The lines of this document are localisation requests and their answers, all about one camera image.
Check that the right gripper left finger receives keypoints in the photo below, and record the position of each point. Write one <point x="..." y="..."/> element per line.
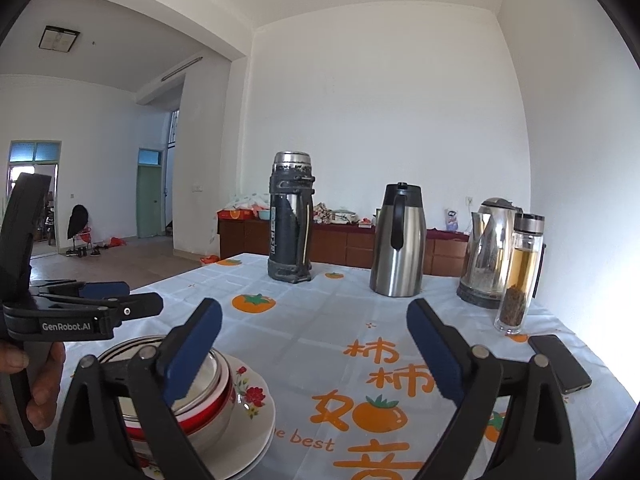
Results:
<point x="159" y="376"/>

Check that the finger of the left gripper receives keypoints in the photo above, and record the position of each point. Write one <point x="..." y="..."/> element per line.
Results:
<point x="132" y="307"/>
<point x="68" y="290"/>

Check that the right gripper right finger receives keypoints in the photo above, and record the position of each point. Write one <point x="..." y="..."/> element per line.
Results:
<point x="468" y="376"/>

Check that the pink plastic bowl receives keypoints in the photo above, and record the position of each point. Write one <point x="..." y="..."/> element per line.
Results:
<point x="208" y="385"/>

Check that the steel bowl red rim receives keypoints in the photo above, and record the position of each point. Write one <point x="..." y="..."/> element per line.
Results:
<point x="206" y="428"/>

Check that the red flower white plate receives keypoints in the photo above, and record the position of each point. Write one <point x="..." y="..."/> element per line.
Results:
<point x="250" y="431"/>

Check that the person's left hand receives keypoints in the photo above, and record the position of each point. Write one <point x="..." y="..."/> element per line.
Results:
<point x="46" y="386"/>

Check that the black chair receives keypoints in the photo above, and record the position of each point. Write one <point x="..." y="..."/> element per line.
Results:
<point x="78" y="232"/>

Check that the glass tea bottle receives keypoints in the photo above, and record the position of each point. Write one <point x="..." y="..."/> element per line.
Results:
<point x="524" y="266"/>

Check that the green door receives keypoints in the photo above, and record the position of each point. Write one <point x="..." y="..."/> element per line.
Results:
<point x="149" y="201"/>

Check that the black smartphone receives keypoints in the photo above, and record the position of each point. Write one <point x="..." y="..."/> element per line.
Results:
<point x="570" y="374"/>

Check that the persimmon print white tablecloth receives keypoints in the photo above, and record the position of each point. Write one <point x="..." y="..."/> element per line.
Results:
<point x="354" y="399"/>

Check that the stainless electric kettle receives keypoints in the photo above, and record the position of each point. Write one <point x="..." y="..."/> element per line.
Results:
<point x="486" y="259"/>

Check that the dark wooden sideboard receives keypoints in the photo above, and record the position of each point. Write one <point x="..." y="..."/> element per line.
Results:
<point x="340" y="244"/>

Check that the large black thermos flask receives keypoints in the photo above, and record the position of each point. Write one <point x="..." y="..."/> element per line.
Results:
<point x="291" y="187"/>

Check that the square ceiling light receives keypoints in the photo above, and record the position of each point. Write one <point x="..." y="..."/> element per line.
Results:
<point x="58" y="39"/>

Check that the steel carafe black handle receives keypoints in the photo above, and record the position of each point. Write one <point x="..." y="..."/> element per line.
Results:
<point x="400" y="242"/>

